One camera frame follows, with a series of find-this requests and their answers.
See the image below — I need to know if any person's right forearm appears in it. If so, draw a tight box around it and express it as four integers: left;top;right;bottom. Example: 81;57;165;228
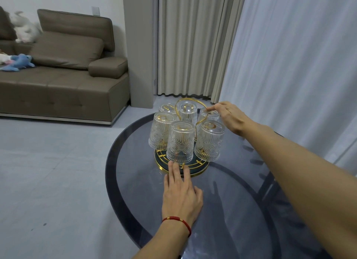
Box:
241;119;357;251

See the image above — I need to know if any blue plush toy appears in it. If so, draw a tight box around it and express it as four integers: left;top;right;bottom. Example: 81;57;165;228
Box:
0;54;36;72

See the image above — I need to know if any brown sofa cushion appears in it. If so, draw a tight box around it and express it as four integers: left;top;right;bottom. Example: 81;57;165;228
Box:
29;31;105;70

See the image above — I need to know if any gold wire cup rack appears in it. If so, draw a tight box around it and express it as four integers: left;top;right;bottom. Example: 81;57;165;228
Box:
154;97;210;178

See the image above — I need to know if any clear ribbed glass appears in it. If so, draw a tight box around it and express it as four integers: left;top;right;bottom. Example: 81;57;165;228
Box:
166;121;196;164
196;108;221;125
194;121;226;162
176;101;199;127
148;112;177;150
158;103;178;120

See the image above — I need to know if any red string bracelet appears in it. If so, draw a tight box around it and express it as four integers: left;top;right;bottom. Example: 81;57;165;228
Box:
161;216;192;238

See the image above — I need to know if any brown sofa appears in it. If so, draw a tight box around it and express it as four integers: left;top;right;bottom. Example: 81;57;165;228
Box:
0;6;131;126

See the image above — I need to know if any person's left hand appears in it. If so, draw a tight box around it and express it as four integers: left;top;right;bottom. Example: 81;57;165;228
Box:
161;161;204;229

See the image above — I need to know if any white plush rabbit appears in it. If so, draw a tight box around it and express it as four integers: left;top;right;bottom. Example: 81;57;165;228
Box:
8;11;43;44

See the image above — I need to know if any beige curtain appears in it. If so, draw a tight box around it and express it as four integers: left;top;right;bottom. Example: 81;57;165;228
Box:
157;0;249;103

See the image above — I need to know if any round dark glass table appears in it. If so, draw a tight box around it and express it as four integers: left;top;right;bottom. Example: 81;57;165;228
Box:
105;112;332;259

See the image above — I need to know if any person's right hand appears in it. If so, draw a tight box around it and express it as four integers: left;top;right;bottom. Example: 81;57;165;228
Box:
207;101;256;138

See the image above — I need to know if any white sheer curtain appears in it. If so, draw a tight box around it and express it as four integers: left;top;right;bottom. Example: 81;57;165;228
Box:
219;0;357;176

